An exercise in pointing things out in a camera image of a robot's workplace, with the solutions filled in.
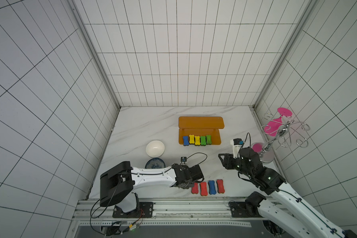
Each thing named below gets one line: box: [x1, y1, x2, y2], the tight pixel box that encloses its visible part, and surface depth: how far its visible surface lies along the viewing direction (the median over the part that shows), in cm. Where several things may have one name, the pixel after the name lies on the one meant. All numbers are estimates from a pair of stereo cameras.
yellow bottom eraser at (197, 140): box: [194, 135, 201, 146], surface depth 99 cm
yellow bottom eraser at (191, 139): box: [188, 134, 195, 144], surface depth 99 cm
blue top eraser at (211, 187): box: [207, 179, 217, 195], surface depth 81 cm
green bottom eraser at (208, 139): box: [206, 134, 212, 145], surface depth 100 cm
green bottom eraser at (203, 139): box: [200, 135, 207, 146], surface depth 99 cm
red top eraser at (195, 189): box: [191, 182, 199, 194], surface depth 81 cm
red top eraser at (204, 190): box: [199, 181, 208, 197], surface depth 80 cm
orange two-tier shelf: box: [178, 116, 225, 146], surface depth 97 cm
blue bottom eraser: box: [183, 135, 190, 146], surface depth 99 cm
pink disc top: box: [277, 107, 293, 117], surface depth 81 cm
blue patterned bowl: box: [144, 157, 166, 169], surface depth 87 cm
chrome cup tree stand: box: [258, 113, 311, 164], surface depth 74 cm
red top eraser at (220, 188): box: [216, 178, 226, 194], surface depth 81 cm
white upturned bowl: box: [145, 139, 166, 158], surface depth 94 cm
